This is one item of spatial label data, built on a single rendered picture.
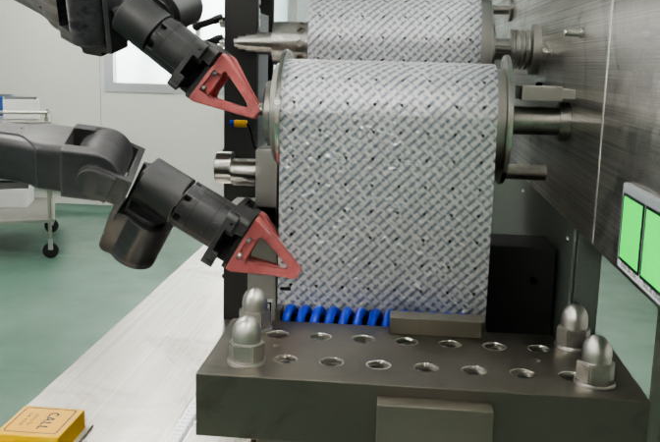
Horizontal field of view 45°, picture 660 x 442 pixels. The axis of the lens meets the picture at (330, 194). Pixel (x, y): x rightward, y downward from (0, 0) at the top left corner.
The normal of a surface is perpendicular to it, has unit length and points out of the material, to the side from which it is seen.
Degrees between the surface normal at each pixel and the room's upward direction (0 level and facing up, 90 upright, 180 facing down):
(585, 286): 90
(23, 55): 90
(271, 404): 90
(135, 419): 0
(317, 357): 0
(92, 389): 0
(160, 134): 90
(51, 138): 22
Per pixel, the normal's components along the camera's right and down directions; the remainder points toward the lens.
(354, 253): -0.09, 0.17
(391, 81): -0.06, -0.50
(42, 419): 0.03, -0.99
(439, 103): -0.08, -0.12
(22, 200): 0.18, 0.17
